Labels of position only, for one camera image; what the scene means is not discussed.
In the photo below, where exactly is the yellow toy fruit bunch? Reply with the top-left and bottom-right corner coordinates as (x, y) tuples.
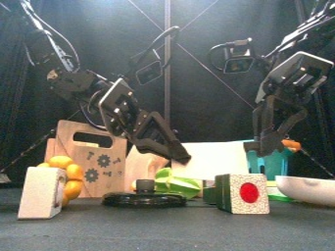
(35, 155), (86, 208)

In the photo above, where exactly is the teal plastic basket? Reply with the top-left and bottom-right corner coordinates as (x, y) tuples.
(243, 139), (295, 181)

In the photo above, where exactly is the green flat toy piece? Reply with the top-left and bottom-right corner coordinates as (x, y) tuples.
(266, 179), (291, 203)

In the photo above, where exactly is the white bowl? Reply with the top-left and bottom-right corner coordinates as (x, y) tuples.
(274, 175), (335, 208)

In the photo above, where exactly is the black camera cable loop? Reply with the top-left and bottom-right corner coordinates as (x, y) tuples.
(206, 41), (228, 73)
(130, 25), (182, 67)

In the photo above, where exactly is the white wedge toy block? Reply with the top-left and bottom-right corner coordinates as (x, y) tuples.
(18, 166), (70, 221)

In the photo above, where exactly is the grey vertical frame pole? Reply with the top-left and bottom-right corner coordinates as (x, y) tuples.
(164, 0), (172, 126)

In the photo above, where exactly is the orange toy food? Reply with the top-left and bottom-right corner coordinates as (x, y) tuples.
(280, 138), (303, 154)

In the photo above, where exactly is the green toy star fruit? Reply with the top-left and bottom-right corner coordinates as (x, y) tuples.
(154, 167), (204, 200)

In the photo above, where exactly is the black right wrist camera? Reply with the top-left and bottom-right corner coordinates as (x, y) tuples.
(222, 38), (256, 75)

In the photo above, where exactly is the wooden cutting board gear print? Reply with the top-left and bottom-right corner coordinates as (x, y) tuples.
(55, 119), (128, 199)

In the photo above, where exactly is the sushi piece with red centre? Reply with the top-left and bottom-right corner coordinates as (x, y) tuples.
(214, 173), (272, 216)

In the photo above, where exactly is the black round lid with knob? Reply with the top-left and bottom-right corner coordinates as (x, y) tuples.
(100, 178), (188, 208)

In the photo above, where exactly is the dark green sushi piece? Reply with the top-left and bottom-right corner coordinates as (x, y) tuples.
(202, 185), (218, 206)

